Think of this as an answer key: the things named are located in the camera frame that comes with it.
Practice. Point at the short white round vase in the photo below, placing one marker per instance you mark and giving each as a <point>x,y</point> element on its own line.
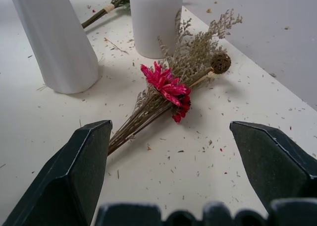
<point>154,20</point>

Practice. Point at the dried bouquet with tape wrap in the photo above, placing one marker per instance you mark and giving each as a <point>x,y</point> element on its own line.
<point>109,9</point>

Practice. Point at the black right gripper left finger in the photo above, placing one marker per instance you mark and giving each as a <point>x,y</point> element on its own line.
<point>67,176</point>

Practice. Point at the tall white ribbed vase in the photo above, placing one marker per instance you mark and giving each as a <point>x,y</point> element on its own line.
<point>53,37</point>

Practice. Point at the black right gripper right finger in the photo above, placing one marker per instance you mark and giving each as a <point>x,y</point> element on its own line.
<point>272,166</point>

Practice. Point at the dried bouquet with red flower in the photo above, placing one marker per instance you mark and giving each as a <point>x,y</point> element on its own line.
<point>171,84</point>

